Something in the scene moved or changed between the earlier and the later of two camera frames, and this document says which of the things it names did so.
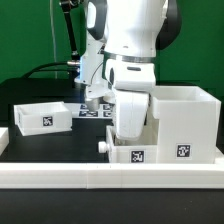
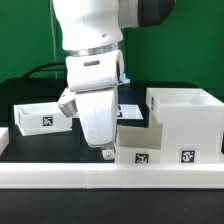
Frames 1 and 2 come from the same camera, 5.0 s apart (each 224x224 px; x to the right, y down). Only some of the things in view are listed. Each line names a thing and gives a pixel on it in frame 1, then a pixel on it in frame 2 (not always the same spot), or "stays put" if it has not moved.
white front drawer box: (143, 150) stays put
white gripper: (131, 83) → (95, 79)
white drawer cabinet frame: (189, 124) stays put
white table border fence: (41, 175) stays put
